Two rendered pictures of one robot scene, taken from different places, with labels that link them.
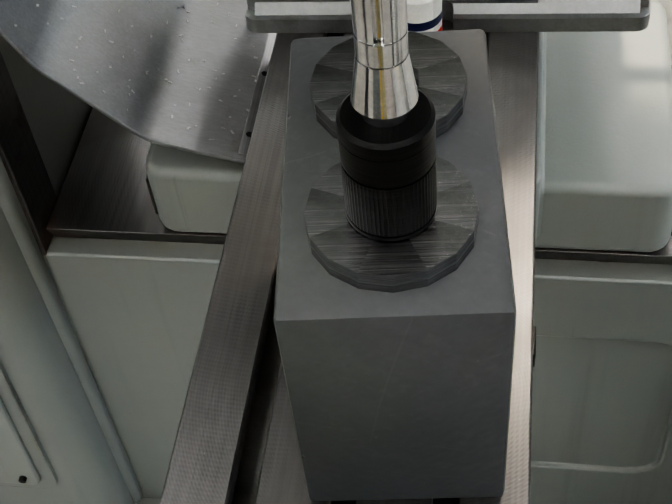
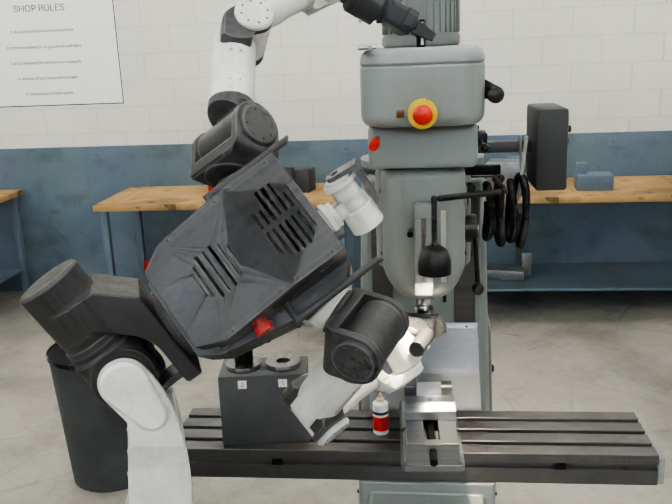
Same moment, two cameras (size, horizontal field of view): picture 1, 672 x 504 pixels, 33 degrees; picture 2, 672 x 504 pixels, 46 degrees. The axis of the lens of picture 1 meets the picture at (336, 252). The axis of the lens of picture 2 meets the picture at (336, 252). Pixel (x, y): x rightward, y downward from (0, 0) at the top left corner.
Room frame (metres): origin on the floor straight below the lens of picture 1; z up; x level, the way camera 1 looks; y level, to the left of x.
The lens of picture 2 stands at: (0.44, -1.90, 1.90)
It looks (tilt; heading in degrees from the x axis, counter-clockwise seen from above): 15 degrees down; 84
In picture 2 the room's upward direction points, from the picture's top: 2 degrees counter-clockwise
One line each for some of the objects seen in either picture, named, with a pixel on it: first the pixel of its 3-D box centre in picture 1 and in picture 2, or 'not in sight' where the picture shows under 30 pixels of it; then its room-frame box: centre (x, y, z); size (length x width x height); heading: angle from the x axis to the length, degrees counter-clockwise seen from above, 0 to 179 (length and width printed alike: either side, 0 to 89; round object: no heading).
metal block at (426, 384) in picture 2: not in sight; (428, 389); (0.86, -0.10, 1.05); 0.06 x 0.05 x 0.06; 170
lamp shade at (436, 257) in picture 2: not in sight; (434, 259); (0.82, -0.31, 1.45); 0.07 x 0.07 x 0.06
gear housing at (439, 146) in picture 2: not in sight; (422, 137); (0.86, -0.06, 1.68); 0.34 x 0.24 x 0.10; 78
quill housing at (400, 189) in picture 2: not in sight; (423, 226); (0.85, -0.09, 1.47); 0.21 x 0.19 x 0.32; 168
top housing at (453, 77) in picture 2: not in sight; (421, 82); (0.85, -0.08, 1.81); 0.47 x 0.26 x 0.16; 78
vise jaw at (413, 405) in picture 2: not in sight; (429, 407); (0.85, -0.15, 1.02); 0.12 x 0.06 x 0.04; 170
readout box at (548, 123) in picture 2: not in sight; (548, 145); (1.24, 0.12, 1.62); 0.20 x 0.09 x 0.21; 78
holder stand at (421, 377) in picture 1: (397, 259); (265, 397); (0.45, -0.04, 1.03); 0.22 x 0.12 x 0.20; 174
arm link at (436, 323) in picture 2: not in sight; (415, 333); (0.81, -0.18, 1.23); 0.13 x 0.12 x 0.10; 153
